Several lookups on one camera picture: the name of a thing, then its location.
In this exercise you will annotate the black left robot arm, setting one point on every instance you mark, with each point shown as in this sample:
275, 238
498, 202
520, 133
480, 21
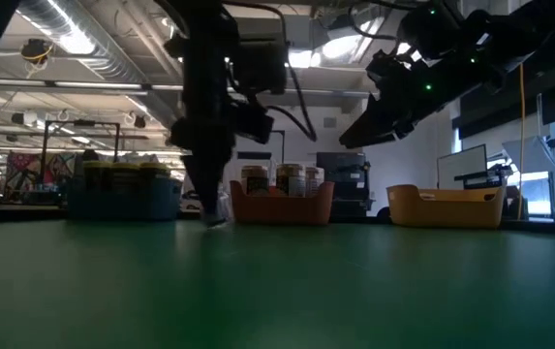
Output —
206, 58

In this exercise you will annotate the yellow-lid spice jar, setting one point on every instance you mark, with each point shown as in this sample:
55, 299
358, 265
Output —
97, 167
155, 168
126, 168

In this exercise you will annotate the black desk with equipment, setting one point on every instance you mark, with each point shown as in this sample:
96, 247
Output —
492, 178

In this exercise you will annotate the yellow plastic bin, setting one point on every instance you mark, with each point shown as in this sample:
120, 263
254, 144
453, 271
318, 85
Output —
446, 211

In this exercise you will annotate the black cabinet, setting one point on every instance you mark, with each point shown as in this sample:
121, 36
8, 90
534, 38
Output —
349, 169

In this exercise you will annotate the green table mat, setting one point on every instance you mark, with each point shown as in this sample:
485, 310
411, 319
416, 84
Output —
277, 291

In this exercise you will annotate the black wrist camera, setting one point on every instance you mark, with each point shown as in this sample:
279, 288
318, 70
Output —
262, 68
429, 31

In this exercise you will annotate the orange plastic bin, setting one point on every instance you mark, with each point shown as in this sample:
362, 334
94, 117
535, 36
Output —
282, 208

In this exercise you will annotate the colourful wall hanging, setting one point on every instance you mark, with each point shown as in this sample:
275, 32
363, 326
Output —
25, 167

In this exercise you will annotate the wide spiral ceiling duct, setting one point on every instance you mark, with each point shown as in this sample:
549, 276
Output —
107, 68

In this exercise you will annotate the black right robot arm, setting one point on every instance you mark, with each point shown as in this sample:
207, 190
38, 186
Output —
514, 34

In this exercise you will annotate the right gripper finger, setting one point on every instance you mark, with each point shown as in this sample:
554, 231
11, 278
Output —
400, 121
366, 131

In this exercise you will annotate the grey ceiling pipe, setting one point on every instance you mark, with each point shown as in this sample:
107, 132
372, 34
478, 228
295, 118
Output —
112, 86

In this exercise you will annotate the black metal rig frame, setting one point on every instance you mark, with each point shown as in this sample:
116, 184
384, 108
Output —
44, 145

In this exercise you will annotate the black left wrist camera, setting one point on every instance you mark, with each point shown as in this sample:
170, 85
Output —
262, 68

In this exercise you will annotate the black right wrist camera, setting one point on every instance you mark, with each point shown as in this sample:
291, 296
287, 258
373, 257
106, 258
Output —
429, 31

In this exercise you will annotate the blue plastic bin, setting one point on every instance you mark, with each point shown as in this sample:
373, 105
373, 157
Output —
124, 203

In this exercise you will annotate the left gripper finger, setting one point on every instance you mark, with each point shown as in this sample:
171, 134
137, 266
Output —
206, 179

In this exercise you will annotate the whiteboard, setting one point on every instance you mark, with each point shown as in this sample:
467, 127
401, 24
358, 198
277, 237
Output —
461, 167

